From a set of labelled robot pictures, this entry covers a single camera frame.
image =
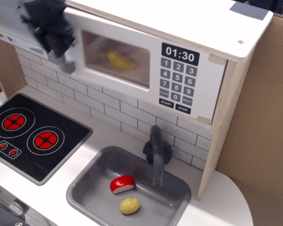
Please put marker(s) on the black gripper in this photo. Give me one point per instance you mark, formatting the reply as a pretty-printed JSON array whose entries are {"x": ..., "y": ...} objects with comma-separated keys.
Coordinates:
[{"x": 48, "y": 15}]

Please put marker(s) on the white toy microwave door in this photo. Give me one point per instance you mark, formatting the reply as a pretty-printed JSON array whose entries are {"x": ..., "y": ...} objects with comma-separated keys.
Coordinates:
[{"x": 178, "y": 78}]

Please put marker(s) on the wooden microwave cabinet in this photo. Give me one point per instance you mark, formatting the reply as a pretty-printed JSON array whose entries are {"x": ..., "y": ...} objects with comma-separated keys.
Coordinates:
[{"x": 207, "y": 25}]

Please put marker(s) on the grey range hood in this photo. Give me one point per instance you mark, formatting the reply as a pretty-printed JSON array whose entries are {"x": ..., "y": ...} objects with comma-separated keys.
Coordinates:
[{"x": 14, "y": 31}]

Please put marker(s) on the yellow toy banana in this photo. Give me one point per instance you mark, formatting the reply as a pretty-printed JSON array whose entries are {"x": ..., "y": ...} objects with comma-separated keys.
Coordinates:
[{"x": 119, "y": 61}]

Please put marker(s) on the black toy stovetop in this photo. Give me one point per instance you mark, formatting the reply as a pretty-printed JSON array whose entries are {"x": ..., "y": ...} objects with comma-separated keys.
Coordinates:
[{"x": 35, "y": 141}]

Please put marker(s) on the grey toy faucet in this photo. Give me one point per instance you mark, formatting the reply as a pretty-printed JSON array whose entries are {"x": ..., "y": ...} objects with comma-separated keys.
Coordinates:
[{"x": 158, "y": 154}]

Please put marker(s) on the grey sink basin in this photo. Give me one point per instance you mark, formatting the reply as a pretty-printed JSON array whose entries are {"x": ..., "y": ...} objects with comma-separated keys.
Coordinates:
[{"x": 90, "y": 192}]

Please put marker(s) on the red toy cheese wedge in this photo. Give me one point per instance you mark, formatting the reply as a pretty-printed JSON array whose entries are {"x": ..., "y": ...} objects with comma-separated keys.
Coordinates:
[{"x": 122, "y": 183}]

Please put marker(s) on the yellow toy potato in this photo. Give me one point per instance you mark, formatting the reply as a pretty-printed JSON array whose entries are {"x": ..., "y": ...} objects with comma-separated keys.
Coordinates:
[{"x": 129, "y": 205}]

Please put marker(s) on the grey tape patch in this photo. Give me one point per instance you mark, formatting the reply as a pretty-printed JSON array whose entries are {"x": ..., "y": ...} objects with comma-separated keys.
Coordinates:
[{"x": 249, "y": 10}]

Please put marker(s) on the brown cardboard panel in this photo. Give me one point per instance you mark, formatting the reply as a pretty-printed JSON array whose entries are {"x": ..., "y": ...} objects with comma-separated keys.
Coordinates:
[{"x": 252, "y": 155}]

